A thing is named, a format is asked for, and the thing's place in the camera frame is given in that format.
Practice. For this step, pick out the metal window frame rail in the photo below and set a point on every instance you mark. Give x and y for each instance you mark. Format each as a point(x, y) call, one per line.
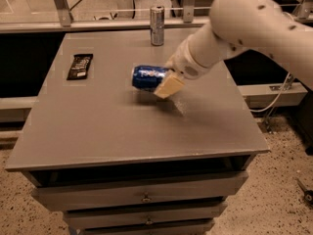
point(22, 21)

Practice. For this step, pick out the middle grey drawer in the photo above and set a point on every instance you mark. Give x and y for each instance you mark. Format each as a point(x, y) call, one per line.
point(144, 215)

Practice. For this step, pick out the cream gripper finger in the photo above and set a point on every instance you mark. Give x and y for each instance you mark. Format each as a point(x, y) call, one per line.
point(170, 85)

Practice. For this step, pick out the silver tall energy drink can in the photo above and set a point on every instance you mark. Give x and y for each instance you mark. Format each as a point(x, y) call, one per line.
point(157, 25)

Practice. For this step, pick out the bottom grey drawer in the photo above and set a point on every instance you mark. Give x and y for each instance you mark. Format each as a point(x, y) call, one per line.
point(187, 227)

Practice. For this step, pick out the grey drawer cabinet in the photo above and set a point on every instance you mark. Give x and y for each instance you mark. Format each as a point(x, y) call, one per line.
point(101, 129)

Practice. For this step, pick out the black caster wheel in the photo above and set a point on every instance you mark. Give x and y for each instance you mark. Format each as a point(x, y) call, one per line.
point(308, 194)

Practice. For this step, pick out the top grey drawer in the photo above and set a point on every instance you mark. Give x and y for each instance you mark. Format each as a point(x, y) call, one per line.
point(137, 192)

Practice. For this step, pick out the black rxbar chocolate bar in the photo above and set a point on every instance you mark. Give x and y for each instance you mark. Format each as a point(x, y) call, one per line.
point(80, 66)

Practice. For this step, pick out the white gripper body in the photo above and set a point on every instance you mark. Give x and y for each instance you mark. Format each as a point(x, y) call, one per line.
point(184, 64)

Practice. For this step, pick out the grey drawer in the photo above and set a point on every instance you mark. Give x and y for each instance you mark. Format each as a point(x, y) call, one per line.
point(187, 227)
point(137, 192)
point(144, 215)

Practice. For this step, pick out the blue pepsi can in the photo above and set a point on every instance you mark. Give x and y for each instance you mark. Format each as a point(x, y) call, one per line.
point(148, 77)

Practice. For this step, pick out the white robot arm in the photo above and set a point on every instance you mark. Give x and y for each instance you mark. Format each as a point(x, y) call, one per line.
point(236, 26)

